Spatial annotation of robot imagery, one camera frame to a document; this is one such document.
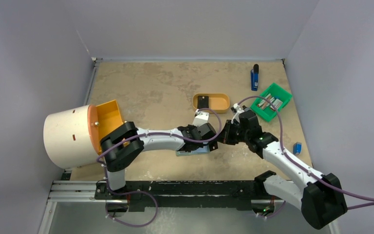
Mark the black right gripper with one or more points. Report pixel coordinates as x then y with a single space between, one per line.
226 135

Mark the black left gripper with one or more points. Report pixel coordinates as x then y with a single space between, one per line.
191 127

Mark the grey-green card holder wallet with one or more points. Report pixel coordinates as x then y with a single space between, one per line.
197 151

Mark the black credit card stack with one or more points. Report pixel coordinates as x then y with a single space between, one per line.
202 102

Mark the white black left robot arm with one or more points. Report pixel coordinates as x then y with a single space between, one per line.
123 145

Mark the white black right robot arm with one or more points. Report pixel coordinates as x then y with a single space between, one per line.
303 177

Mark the tan oval tray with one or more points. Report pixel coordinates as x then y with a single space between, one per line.
218 102

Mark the orange pencil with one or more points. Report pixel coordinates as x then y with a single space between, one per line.
266 102

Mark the white red staple box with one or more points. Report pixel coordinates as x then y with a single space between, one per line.
276 104

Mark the green plastic bin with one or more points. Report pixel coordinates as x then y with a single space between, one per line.
276 91

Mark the small blue object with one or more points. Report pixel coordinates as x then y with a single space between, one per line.
297 148

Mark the yellow drawer box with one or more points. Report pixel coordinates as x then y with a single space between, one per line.
109 117

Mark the white cylinder container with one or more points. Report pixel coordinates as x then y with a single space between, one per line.
71 137

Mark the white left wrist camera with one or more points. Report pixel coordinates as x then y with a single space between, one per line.
201 118

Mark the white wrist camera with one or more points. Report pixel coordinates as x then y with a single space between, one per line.
237 110
201 118

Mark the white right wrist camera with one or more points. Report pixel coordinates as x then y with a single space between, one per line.
237 110

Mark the black aluminium base frame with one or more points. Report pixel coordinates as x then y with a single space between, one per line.
258 194

